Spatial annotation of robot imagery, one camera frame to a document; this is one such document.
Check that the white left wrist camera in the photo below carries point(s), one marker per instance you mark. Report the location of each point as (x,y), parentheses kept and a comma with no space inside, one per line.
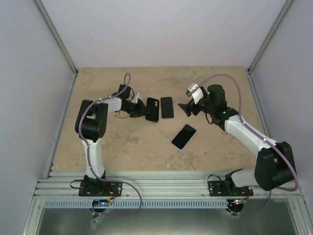
(137,98)

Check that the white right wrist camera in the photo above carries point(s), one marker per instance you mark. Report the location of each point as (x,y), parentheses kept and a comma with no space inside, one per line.
(195,92)

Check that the aluminium frame post left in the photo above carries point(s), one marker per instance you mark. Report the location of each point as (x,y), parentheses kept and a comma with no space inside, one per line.
(55,35)

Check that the aluminium frame post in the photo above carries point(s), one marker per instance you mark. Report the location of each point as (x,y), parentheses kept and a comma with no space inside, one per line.
(55,35)
(270,35)

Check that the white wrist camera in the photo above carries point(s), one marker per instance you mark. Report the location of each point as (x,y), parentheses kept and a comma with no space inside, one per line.
(137,98)
(195,92)

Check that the controller circuit board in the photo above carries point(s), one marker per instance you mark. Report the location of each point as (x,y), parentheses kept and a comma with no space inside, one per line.
(103,202)
(239,201)

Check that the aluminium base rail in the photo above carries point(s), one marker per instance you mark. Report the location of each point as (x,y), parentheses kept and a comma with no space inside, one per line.
(150,184)

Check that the grey slotted cable duct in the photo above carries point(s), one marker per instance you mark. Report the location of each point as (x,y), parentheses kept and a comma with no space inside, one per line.
(136,203)

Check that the left controller circuit board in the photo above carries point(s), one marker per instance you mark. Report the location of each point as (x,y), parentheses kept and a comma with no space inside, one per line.
(103,202)

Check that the clear plastic bag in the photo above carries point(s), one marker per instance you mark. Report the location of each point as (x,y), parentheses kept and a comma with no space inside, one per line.
(94,222)

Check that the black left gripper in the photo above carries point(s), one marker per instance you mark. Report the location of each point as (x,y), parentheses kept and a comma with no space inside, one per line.
(140,112)

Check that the aluminium frame post right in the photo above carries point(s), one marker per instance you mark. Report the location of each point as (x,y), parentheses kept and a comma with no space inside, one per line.
(270,35)

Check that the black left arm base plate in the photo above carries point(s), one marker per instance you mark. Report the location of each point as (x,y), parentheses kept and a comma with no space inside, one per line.
(110,189)

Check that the black phone case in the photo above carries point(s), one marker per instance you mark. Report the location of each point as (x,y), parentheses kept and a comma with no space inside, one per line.
(153,108)

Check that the black phone with white edge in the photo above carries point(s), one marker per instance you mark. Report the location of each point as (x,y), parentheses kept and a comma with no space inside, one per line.
(183,137)

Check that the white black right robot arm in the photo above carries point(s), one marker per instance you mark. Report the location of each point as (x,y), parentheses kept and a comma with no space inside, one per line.
(274,160)

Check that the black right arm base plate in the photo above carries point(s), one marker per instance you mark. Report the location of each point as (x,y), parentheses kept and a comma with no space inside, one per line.
(223,188)

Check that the right controller circuit board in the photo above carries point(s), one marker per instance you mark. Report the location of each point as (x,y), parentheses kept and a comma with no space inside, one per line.
(239,201)

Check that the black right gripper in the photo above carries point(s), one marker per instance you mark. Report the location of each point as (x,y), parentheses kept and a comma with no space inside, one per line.
(187,109)

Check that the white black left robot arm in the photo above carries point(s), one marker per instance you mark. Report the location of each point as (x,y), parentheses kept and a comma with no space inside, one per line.
(91,126)

